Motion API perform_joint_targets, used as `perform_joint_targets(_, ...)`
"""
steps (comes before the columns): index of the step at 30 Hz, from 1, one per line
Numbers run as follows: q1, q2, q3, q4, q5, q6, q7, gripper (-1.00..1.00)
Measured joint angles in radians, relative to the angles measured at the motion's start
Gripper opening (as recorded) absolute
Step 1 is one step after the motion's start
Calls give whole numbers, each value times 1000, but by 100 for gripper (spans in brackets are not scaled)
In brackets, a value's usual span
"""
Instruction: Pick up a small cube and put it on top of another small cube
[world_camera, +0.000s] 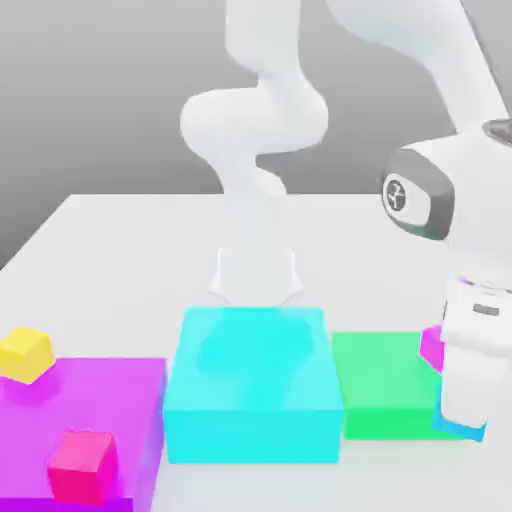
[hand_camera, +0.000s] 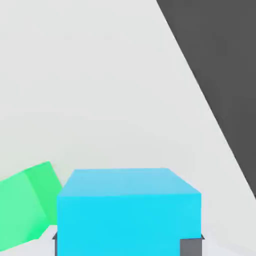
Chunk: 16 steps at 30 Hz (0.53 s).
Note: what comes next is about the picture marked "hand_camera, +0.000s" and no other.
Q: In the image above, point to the small cyan cube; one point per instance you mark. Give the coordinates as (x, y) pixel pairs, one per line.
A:
(128, 216)

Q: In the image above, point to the small green cube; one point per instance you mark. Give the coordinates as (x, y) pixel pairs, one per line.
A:
(24, 204)

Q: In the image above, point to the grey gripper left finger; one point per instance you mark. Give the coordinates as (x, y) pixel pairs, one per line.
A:
(55, 245)

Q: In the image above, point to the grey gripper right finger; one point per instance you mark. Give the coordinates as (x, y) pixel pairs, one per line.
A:
(191, 248)

